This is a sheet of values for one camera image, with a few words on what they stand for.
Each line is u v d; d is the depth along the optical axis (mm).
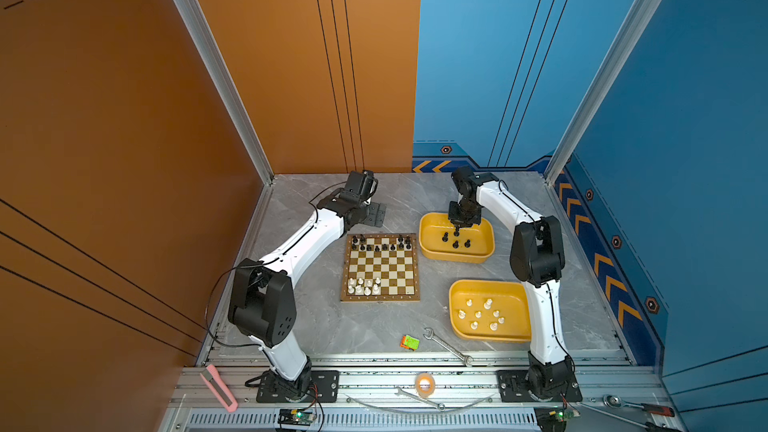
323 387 735
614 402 696
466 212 869
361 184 675
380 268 923
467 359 774
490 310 850
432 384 743
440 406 710
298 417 707
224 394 725
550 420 710
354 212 628
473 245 996
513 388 725
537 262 590
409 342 776
